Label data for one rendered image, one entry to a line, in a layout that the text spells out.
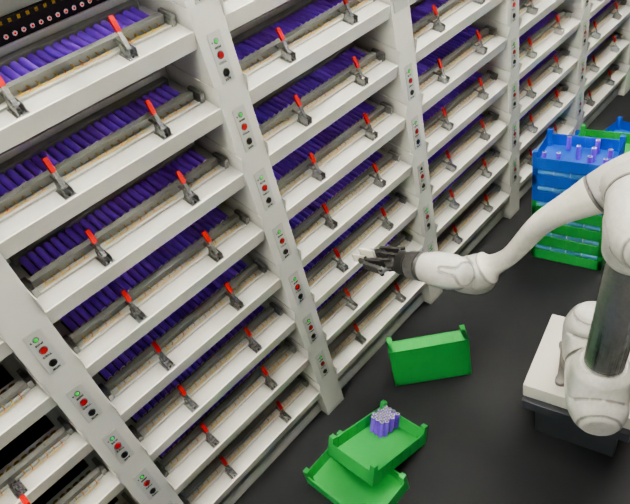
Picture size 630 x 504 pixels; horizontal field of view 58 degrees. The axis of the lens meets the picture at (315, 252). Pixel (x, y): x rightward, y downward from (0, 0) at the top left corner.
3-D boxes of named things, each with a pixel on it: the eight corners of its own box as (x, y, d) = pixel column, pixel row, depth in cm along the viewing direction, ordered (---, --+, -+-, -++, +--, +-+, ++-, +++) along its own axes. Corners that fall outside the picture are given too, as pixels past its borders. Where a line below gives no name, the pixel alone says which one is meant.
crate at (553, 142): (624, 152, 231) (626, 134, 227) (611, 179, 220) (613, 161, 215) (548, 143, 248) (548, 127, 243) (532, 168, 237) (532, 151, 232)
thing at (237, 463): (320, 397, 218) (320, 380, 207) (198, 524, 189) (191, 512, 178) (281, 365, 227) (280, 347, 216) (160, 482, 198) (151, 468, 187)
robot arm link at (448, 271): (410, 282, 169) (437, 287, 177) (453, 291, 157) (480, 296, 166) (417, 246, 169) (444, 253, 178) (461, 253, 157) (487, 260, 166)
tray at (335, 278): (416, 215, 227) (419, 198, 220) (314, 310, 199) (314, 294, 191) (376, 192, 236) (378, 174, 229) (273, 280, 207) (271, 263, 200)
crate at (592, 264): (612, 243, 261) (614, 229, 256) (600, 271, 249) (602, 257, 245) (545, 230, 278) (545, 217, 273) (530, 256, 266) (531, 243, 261)
